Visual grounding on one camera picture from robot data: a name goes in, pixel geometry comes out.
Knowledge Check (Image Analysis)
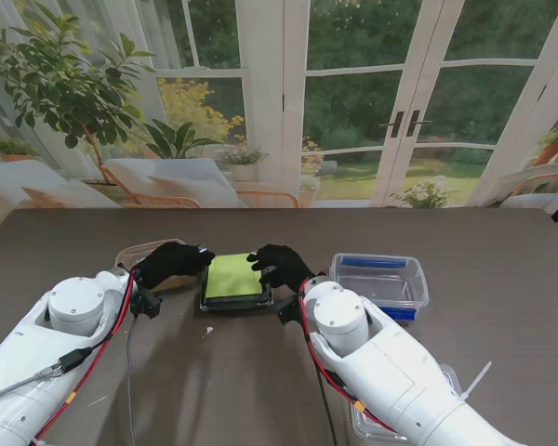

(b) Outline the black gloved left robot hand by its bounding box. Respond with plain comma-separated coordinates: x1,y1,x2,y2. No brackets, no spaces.
137,242,216,292

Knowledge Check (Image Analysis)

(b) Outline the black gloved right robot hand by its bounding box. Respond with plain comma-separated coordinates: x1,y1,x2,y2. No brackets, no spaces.
246,243,329,296

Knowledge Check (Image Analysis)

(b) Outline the brown kraft paper container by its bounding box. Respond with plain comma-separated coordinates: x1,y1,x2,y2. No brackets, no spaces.
114,238,202,295

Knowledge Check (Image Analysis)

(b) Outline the clear lid with white label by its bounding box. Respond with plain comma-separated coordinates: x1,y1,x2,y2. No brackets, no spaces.
114,238,187,270

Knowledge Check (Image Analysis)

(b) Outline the clear lid with green sheet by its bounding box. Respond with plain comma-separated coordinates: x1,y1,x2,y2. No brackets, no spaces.
199,252,275,310

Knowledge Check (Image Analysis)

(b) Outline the black plastic tray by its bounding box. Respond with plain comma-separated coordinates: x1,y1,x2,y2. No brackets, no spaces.
199,278,276,314

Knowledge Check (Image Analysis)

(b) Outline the clear container with blue clips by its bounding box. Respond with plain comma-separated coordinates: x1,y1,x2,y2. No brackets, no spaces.
328,252,432,324

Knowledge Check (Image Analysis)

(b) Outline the clear lid with blue mark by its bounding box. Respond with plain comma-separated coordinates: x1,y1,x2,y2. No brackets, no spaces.
349,361,461,440

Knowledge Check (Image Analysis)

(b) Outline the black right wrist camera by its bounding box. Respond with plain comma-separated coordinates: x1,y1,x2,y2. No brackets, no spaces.
276,296,304,327

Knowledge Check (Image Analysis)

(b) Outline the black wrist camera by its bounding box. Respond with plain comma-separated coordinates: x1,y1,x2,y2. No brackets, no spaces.
130,285,164,321
276,296,304,327

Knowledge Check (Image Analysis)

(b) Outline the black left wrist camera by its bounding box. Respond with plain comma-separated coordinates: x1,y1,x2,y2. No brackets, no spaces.
130,285,164,321

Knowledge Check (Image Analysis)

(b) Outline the red left arm cable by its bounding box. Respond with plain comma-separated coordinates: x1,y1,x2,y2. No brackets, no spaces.
32,273,140,442

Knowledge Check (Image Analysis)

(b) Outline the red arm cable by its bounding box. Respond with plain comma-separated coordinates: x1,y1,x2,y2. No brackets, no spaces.
32,273,140,442
299,281,404,436

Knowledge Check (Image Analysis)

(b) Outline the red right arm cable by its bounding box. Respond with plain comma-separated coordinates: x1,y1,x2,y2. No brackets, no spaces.
299,281,404,436

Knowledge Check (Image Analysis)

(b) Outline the thin grey cable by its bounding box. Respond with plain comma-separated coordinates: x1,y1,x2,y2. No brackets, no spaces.
126,316,141,446

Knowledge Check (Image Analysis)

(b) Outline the thin black cable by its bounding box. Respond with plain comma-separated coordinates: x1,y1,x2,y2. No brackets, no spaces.
313,361,339,446

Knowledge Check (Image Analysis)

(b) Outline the grey left arm cable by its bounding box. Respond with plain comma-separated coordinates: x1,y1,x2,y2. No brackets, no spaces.
0,347,94,410

